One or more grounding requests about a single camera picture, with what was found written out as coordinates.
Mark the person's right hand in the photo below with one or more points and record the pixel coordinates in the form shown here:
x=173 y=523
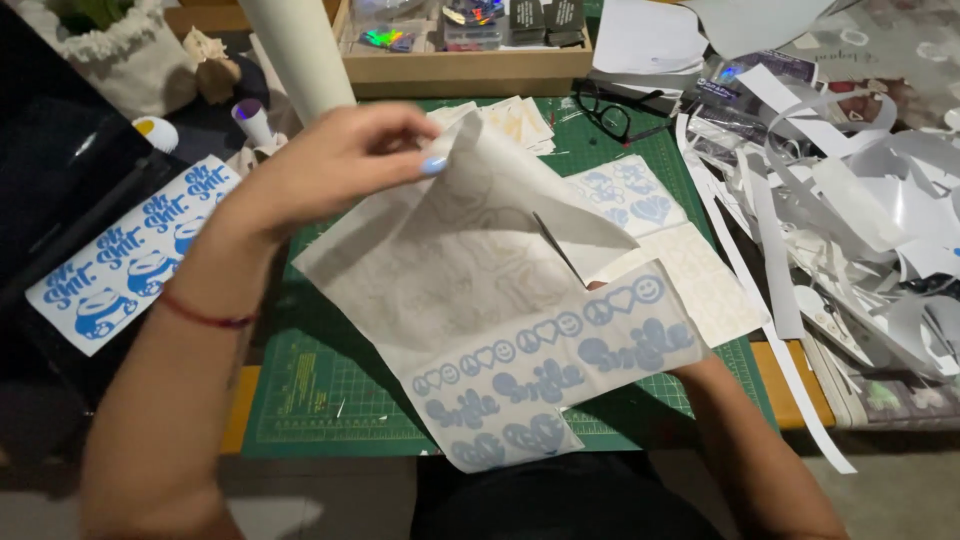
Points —
x=598 y=285

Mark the person's left hand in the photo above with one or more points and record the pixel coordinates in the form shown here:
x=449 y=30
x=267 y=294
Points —
x=300 y=180

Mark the person's right fingers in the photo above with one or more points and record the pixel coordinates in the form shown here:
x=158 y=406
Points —
x=598 y=285

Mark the blue smile sticker sheet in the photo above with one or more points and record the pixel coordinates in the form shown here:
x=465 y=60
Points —
x=465 y=300

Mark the blue heart sticker sheet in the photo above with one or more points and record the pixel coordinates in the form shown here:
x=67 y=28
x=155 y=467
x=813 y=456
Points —
x=630 y=191

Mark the white blank sticker sheet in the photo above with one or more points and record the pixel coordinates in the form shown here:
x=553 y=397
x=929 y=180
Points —
x=697 y=289

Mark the black eyeglasses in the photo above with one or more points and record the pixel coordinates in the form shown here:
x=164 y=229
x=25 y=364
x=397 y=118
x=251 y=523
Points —
x=611 y=112

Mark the stack of cream sticker sheets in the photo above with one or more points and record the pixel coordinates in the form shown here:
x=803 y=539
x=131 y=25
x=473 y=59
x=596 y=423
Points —
x=517 y=120

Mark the person's black clothing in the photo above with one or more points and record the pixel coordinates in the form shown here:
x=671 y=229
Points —
x=562 y=499

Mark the long white paper strip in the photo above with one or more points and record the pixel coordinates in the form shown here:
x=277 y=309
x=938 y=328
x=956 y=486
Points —
x=795 y=390

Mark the stack of white paper sheets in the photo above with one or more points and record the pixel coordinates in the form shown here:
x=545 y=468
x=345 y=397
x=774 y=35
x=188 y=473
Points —
x=645 y=37

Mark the wooden tray with craft supplies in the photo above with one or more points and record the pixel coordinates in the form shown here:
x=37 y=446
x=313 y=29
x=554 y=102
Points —
x=465 y=67

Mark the pile of white paper scraps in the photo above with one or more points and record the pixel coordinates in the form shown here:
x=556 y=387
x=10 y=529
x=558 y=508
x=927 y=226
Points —
x=862 y=210

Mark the green cutting mat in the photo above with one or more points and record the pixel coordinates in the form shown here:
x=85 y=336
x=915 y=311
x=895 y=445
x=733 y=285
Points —
x=322 y=397

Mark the white paper roll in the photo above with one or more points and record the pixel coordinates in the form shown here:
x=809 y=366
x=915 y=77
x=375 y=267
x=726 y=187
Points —
x=296 y=52

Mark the small white purple roll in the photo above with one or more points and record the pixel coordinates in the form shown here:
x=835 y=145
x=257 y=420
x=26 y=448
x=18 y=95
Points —
x=253 y=120

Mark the small brown plush toy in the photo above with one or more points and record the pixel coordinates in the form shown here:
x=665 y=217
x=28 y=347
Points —
x=214 y=67

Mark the white yellow round gadget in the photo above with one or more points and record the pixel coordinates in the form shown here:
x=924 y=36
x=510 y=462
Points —
x=157 y=133

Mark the blue car sticker sheet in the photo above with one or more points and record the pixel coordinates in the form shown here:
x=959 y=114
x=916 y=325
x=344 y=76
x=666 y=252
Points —
x=127 y=262

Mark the white fabric bag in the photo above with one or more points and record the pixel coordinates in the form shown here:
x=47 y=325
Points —
x=120 y=52

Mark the black cutting machine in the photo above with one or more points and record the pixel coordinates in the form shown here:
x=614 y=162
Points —
x=52 y=187

